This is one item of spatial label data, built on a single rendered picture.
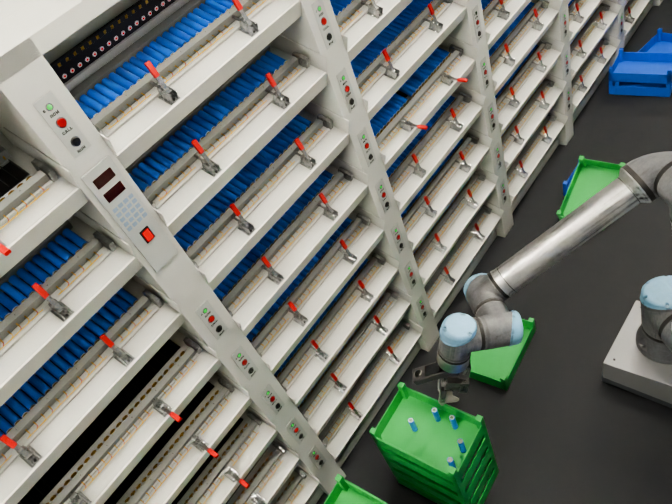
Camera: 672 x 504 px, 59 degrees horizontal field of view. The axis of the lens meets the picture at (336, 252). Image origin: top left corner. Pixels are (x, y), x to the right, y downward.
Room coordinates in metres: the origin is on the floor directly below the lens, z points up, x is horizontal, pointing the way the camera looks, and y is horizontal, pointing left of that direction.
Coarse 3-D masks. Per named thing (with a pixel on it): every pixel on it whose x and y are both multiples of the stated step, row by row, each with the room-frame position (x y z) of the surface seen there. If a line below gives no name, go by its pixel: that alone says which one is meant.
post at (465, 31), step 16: (480, 0) 1.90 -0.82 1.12; (480, 16) 1.90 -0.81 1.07; (464, 32) 1.87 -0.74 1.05; (480, 48) 1.88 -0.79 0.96; (480, 64) 1.87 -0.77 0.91; (480, 80) 1.86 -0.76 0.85; (496, 112) 1.90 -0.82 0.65; (480, 128) 1.88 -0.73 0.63; (496, 128) 1.89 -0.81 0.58; (496, 144) 1.88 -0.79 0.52; (496, 192) 1.86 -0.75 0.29; (512, 224) 1.90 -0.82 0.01
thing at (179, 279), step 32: (0, 64) 1.06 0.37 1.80; (32, 64) 1.09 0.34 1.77; (0, 96) 1.07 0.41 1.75; (32, 96) 1.07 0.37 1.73; (64, 96) 1.09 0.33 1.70; (0, 128) 1.20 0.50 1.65; (32, 128) 1.05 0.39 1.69; (64, 160) 1.05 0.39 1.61; (96, 160) 1.08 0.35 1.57; (160, 224) 1.10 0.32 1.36; (160, 288) 1.06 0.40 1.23; (192, 288) 1.08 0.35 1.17; (192, 320) 1.05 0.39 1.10; (224, 320) 1.09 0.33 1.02; (224, 352) 1.06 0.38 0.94; (256, 352) 1.10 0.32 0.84; (256, 384) 1.07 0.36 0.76; (288, 416) 1.08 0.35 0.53; (320, 448) 1.09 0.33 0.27; (320, 480) 1.05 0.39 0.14
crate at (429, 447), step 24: (408, 408) 1.05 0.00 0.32; (456, 408) 0.95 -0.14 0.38; (384, 432) 1.01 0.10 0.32; (408, 432) 0.97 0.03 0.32; (432, 432) 0.94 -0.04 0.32; (456, 432) 0.91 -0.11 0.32; (480, 432) 0.86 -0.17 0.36; (408, 456) 0.88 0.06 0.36; (432, 456) 0.87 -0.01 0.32; (456, 456) 0.84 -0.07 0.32; (456, 480) 0.76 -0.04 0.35
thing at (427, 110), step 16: (448, 48) 1.93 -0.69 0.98; (464, 48) 1.88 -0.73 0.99; (464, 64) 1.84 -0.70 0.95; (432, 96) 1.73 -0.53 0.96; (448, 96) 1.76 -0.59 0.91; (416, 112) 1.68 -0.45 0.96; (432, 112) 1.68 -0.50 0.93; (416, 128) 1.62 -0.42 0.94; (400, 144) 1.57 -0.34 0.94; (384, 160) 1.50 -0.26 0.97
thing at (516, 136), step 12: (540, 84) 2.30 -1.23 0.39; (552, 84) 2.28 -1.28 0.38; (564, 84) 2.25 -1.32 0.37; (540, 96) 2.25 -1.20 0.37; (552, 96) 2.23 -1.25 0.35; (528, 108) 2.17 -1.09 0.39; (540, 108) 2.18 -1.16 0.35; (516, 120) 2.12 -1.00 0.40; (528, 120) 2.13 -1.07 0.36; (540, 120) 2.12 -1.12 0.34; (504, 132) 2.09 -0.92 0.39; (516, 132) 2.03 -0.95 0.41; (528, 132) 2.07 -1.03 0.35; (504, 144) 2.04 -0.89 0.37; (516, 144) 2.02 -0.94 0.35; (504, 156) 1.97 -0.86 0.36; (516, 156) 1.98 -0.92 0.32
